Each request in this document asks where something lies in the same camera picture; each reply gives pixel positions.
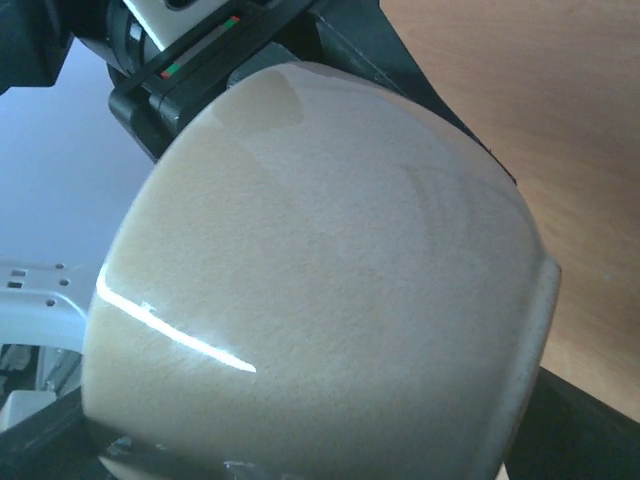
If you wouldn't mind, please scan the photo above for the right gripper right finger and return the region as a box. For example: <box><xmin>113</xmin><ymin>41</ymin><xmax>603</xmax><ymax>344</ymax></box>
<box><xmin>505</xmin><ymin>368</ymin><xmax>639</xmax><ymax>479</ymax></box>

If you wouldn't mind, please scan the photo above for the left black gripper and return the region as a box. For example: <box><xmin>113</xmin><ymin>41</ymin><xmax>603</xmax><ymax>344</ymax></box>
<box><xmin>109</xmin><ymin>1</ymin><xmax>313</xmax><ymax>161</ymax></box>

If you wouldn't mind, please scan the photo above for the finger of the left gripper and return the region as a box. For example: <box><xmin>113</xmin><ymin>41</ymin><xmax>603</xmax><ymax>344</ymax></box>
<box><xmin>304</xmin><ymin>0</ymin><xmax>519</xmax><ymax>186</ymax></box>

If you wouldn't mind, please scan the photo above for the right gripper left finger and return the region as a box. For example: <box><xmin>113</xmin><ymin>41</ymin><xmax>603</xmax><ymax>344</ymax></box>
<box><xmin>1</xmin><ymin>388</ymin><xmax>113</xmax><ymax>480</ymax></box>

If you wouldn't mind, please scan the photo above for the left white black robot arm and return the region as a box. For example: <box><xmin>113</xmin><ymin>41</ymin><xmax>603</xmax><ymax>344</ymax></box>
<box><xmin>1</xmin><ymin>1</ymin><xmax>463</xmax><ymax>160</ymax></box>

